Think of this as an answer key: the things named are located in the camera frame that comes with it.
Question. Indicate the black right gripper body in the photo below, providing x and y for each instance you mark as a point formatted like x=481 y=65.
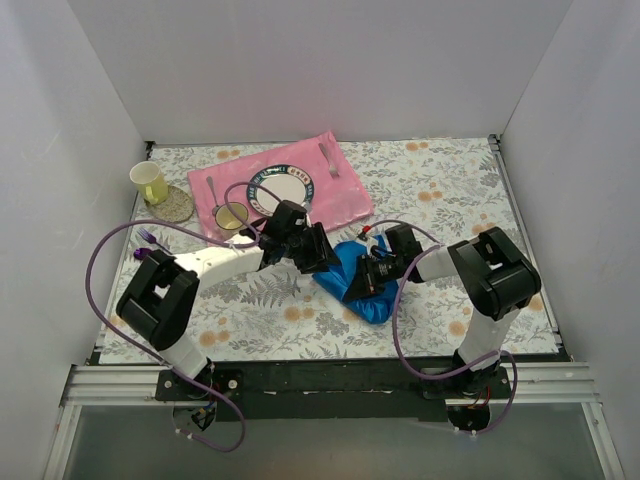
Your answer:
x=368 y=276

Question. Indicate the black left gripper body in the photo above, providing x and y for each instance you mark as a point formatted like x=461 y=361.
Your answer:
x=314 y=248

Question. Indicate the blue cloth napkin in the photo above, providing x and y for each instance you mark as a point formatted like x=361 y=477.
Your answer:
x=374 y=310

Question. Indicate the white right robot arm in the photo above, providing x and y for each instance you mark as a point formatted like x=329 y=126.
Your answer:
x=498 y=278

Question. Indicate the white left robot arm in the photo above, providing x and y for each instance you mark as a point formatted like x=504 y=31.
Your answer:
x=158 y=302

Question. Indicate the white plate green rim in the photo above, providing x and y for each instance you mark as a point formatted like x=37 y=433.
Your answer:
x=279 y=182

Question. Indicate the pink satin placemat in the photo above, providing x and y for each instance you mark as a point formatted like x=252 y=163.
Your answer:
x=336 y=203

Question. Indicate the silver fork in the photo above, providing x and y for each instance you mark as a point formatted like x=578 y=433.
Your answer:
x=331 y=167

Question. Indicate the silver spoon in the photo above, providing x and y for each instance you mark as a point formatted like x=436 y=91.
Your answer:
x=216 y=206

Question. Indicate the round speckled coaster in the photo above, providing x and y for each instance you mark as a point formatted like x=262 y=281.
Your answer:
x=177 y=208

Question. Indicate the purple plastic fork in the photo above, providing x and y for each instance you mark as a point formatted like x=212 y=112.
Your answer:
x=151 y=239

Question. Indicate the purple plastic spoon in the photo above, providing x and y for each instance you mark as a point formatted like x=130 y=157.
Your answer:
x=141 y=253

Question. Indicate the yellow mug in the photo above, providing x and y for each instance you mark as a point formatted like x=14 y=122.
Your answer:
x=150 y=182

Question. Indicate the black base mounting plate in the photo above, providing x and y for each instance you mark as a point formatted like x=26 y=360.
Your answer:
x=354 y=389

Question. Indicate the aluminium front frame rail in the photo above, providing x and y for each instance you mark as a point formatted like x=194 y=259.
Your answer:
x=550 y=383

